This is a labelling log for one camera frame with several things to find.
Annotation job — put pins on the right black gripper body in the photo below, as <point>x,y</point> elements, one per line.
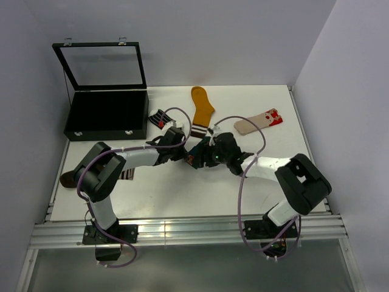
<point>214,157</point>

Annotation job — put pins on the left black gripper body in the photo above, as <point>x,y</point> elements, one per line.
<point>177,152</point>

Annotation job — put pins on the teal sock with red heel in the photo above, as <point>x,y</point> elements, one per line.
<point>200,155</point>

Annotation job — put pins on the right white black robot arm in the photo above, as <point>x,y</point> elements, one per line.
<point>302,183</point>

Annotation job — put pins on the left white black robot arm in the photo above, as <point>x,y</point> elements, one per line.
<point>97,174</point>

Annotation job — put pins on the black white striped ankle sock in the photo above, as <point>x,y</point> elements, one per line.
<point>162,120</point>

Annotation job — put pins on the beige red reindeer sock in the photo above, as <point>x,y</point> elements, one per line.
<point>264,120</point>

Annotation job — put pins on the mustard yellow striped sock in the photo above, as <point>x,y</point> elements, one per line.
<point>203,112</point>

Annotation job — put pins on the black glass-lid display box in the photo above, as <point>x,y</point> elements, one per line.
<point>110,101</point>

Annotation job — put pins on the brown pink striped sock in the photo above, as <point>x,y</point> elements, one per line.
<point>67,179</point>

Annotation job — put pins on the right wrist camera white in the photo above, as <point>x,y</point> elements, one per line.
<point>214,130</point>

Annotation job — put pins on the aluminium mounting rail frame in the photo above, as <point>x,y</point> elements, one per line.
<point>322,261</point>

